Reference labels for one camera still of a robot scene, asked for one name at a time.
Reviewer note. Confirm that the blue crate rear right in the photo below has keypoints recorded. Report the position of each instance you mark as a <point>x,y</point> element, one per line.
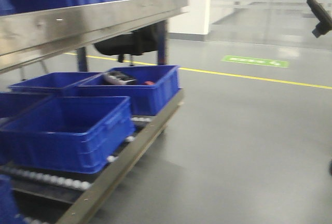
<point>154,87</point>

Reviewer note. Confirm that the blue crate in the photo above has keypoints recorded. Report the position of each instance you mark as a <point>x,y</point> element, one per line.
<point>154,87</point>
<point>57,83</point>
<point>70,134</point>

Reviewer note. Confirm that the black office chair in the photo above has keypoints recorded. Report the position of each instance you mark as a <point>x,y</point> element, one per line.
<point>135,43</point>

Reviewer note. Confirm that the blue crate front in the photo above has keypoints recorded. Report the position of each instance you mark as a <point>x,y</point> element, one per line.
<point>70,134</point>

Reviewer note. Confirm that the blue crate rear left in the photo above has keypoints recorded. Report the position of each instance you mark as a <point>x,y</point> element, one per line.
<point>57,83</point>

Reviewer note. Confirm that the lower rack steel rail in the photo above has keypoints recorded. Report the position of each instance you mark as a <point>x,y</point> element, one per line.
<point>92,199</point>

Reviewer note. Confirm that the stainless steel shelf rail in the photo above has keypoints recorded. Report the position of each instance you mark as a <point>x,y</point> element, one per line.
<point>29,37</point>

